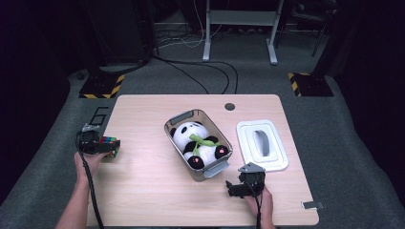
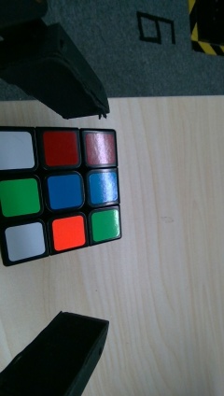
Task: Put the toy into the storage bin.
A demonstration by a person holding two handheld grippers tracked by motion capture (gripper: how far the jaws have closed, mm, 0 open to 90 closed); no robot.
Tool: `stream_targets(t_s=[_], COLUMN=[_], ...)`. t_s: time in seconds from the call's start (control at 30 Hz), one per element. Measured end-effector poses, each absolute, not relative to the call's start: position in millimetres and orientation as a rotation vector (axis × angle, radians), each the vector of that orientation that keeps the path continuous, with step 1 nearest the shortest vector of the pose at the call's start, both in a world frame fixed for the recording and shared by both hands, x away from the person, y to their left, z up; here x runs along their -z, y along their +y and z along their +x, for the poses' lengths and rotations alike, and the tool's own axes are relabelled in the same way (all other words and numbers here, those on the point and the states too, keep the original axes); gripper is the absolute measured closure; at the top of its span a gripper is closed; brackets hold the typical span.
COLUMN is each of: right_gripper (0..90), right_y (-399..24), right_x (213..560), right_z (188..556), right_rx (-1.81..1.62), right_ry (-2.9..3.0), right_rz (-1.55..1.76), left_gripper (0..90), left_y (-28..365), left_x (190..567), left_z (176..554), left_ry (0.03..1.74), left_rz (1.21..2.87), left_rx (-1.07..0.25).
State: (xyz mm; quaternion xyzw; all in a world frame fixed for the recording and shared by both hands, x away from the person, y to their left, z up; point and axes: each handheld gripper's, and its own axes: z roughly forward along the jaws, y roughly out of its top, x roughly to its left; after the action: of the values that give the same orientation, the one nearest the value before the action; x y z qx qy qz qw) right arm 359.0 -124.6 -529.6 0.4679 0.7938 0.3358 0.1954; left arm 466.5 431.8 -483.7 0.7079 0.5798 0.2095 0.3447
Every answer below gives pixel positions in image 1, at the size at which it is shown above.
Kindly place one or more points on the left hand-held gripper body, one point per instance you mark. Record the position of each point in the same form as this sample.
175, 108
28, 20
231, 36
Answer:
89, 141

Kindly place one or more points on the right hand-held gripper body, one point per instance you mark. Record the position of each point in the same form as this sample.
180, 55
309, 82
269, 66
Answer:
253, 179

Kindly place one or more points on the colourful puzzle cube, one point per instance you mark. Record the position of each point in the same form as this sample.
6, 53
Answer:
110, 139

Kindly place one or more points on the panda plush toy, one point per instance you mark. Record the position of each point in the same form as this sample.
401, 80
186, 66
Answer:
187, 132

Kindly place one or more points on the transparent grey storage box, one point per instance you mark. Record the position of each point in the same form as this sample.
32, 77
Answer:
182, 117

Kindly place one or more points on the person's left hand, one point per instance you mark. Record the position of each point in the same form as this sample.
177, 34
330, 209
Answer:
86, 167

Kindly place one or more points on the person's right hand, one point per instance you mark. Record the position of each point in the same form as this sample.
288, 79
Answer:
266, 206

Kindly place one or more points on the black yellow striped stand base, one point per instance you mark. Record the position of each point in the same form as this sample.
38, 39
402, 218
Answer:
313, 85
98, 86

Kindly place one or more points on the black cabinet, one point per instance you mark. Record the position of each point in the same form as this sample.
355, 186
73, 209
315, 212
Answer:
121, 31

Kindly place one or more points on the dark chair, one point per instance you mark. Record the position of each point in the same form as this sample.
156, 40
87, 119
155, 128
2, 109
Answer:
315, 16

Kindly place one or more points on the grey table edge bracket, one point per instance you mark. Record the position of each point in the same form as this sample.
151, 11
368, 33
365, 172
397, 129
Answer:
313, 205

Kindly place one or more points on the white metal stand frame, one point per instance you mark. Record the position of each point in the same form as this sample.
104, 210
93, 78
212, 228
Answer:
207, 38

